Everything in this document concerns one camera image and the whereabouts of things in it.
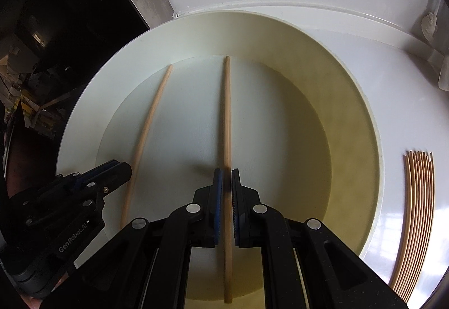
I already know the wooden chopstick six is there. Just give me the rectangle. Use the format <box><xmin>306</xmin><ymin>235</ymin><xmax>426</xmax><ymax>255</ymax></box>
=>
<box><xmin>398</xmin><ymin>151</ymin><xmax>420</xmax><ymax>298</ymax></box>

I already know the dark stove cooktop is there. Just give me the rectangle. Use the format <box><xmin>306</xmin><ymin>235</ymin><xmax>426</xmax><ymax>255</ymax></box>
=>
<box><xmin>1</xmin><ymin>0</ymin><xmax>147</xmax><ymax>195</ymax></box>

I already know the round white basin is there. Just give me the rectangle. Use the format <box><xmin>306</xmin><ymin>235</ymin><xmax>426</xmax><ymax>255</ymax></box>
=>
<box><xmin>55</xmin><ymin>10</ymin><xmax>385</xmax><ymax>309</ymax></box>

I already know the wooden chopstick five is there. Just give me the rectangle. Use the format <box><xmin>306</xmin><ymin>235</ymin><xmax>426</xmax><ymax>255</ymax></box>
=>
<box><xmin>393</xmin><ymin>151</ymin><xmax>419</xmax><ymax>292</ymax></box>

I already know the wooden chopstick nine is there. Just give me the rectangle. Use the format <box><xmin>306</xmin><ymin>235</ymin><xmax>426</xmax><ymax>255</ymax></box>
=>
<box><xmin>402</xmin><ymin>152</ymin><xmax>429</xmax><ymax>299</ymax></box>

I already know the wooden chopstick two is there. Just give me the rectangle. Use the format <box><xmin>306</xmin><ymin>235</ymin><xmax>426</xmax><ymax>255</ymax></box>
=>
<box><xmin>119</xmin><ymin>63</ymin><xmax>175</xmax><ymax>231</ymax></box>

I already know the wooden chopstick one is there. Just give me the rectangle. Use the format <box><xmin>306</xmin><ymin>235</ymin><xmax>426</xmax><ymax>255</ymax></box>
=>
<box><xmin>223</xmin><ymin>56</ymin><xmax>233</xmax><ymax>304</ymax></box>

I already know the wooden chopstick eight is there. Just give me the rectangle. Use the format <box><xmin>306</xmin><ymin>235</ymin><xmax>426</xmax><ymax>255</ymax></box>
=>
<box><xmin>401</xmin><ymin>151</ymin><xmax>426</xmax><ymax>301</ymax></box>

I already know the wooden chopstick three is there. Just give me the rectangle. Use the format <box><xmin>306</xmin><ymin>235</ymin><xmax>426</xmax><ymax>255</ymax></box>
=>
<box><xmin>390</xmin><ymin>151</ymin><xmax>412</xmax><ymax>292</ymax></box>

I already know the wooden chopstick twelve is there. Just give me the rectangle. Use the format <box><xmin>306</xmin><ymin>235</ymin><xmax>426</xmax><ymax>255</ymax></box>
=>
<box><xmin>408</xmin><ymin>152</ymin><xmax>436</xmax><ymax>304</ymax></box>

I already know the wooden chopstick ten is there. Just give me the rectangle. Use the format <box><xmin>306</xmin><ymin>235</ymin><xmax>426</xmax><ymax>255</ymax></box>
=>
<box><xmin>403</xmin><ymin>152</ymin><xmax>432</xmax><ymax>301</ymax></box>

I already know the wooden chopstick seven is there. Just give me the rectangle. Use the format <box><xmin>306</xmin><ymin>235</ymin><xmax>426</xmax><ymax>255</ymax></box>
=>
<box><xmin>397</xmin><ymin>151</ymin><xmax>423</xmax><ymax>301</ymax></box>

